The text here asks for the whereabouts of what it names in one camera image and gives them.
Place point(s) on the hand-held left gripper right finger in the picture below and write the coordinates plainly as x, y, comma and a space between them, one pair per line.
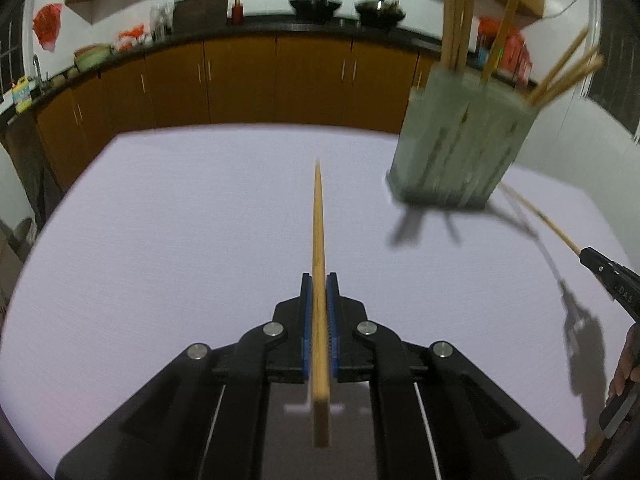
334, 320

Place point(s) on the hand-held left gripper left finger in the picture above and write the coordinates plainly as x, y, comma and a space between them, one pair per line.
306, 320

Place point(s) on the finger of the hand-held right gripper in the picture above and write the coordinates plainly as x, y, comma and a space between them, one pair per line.
607, 272

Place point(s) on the long wooden chopstick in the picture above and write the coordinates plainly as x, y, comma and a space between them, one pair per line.
318, 240
545, 220

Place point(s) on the grey perforated utensil holder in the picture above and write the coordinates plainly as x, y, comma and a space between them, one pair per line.
415, 125

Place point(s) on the bundle of wooden chopsticks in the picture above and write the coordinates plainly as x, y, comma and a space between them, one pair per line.
457, 20

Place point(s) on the person's right hand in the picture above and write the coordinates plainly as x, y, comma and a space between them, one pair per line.
627, 360

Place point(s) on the dark window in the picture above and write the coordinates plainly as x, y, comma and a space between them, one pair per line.
620, 75

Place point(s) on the red packets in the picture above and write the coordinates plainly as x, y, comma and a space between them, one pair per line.
515, 50

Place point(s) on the brown lower kitchen cabinets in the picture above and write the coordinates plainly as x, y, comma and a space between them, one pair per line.
240, 85

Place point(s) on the black kitchen countertop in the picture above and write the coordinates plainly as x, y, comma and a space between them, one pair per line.
300, 27

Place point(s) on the dark stool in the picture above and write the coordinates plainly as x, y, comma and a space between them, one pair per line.
24, 237

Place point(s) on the black wok with lid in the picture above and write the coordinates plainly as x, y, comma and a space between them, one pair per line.
380, 12

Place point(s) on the red sauce bottle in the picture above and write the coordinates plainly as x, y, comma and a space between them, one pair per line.
238, 10

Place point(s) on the dark cutting board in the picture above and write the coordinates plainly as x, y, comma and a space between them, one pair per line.
200, 12

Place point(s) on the clear plastic bag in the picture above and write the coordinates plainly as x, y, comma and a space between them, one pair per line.
161, 22

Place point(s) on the red and white bag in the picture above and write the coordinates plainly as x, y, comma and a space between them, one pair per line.
132, 37

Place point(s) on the green basin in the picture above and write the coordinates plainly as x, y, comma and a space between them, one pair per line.
93, 57

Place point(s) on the yellow detergent jug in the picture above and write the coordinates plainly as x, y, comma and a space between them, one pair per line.
22, 96

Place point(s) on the metal faucet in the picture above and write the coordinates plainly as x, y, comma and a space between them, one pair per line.
36, 67

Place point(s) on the red hanging plastic bag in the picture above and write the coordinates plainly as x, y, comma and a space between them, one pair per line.
47, 25

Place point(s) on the barred window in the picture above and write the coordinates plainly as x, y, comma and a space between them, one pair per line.
10, 62

